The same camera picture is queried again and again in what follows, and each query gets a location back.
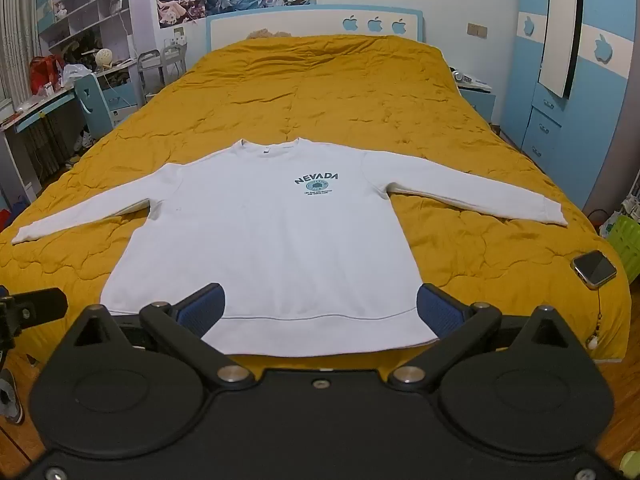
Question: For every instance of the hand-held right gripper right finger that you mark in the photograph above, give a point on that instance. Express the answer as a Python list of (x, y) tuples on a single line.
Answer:
[(440, 310)]

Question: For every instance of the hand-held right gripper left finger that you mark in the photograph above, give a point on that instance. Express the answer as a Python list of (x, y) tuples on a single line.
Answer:
[(202, 307)]

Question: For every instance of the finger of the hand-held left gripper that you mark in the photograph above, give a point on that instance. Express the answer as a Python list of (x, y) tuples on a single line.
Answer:
[(40, 305)]

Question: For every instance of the white printed sweatshirt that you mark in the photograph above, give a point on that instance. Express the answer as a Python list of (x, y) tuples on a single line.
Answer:
[(280, 260)]

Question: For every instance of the grey sneaker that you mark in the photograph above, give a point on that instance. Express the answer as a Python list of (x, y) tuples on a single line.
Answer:
[(11, 400)]

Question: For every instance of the smartphone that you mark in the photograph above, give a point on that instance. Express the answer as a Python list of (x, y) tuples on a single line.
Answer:
[(595, 267)]

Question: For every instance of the white shoes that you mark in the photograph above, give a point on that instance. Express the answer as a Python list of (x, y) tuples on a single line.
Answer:
[(84, 141)]

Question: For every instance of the cluttered desk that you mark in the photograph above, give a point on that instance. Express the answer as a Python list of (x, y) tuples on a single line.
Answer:
[(30, 110)]

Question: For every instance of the green plastic basket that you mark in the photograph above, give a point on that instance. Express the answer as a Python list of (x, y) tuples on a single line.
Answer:
[(625, 242)]

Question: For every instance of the blue chair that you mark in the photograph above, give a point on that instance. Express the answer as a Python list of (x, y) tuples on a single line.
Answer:
[(95, 105)]

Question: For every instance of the blue nightstand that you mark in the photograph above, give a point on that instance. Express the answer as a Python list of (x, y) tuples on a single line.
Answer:
[(477, 102)]

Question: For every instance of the blue and white wardrobe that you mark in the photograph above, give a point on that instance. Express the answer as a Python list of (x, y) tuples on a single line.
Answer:
[(550, 125)]

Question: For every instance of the red bag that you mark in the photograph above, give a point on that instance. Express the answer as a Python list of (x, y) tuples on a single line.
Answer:
[(45, 72)]

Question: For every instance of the small silver device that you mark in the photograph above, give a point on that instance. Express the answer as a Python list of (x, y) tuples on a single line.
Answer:
[(461, 76)]

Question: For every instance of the white plastic bag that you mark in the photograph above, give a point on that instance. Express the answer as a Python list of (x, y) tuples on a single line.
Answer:
[(75, 72)]

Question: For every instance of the white trolley cart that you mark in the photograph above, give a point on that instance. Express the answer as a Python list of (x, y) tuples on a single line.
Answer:
[(160, 72)]

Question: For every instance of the yellow quilted bed blanket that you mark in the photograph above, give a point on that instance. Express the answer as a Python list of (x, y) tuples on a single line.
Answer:
[(325, 95)]

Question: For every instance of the white round lamp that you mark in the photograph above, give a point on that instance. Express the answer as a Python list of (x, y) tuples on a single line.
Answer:
[(104, 57)]

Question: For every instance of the light curtain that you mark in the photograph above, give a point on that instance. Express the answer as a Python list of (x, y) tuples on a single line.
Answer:
[(15, 30)]

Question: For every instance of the brown plush toy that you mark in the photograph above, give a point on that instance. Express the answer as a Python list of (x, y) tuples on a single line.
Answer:
[(265, 34)]

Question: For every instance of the white and blue bed headboard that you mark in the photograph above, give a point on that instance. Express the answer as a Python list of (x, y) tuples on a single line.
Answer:
[(300, 22)]

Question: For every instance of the white bookshelf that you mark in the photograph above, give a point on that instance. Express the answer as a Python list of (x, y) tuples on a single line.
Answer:
[(85, 5)]

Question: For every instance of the tall wardrobe mirror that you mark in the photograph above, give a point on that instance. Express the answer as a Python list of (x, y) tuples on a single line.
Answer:
[(560, 25)]

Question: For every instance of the wall socket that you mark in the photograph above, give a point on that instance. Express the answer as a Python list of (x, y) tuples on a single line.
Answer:
[(179, 35)]

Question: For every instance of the wall switch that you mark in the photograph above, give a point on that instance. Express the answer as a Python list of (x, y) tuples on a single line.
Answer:
[(477, 30)]

